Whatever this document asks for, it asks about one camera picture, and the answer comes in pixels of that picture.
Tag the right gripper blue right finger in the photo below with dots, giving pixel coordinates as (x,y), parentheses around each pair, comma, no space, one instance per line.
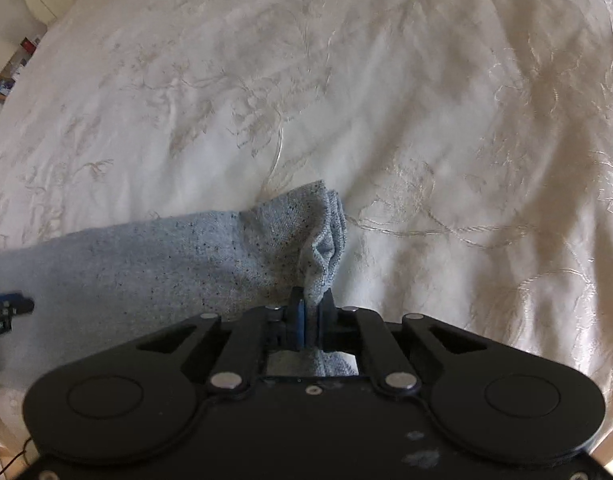
(364,334)

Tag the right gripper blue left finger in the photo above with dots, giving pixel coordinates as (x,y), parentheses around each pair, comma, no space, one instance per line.
(257,334)

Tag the light blue speckled pants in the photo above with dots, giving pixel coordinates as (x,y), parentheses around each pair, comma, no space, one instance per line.
(99,288)

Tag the left cream nightstand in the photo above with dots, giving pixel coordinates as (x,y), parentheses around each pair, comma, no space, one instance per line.
(13,59)

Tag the white embroidered bedspread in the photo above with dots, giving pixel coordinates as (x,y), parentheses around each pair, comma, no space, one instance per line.
(470,140)

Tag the red box on nightstand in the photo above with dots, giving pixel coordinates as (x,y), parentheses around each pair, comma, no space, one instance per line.
(28,45)

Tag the wooden picture frame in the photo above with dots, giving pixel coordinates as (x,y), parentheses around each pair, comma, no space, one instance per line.
(6,85)

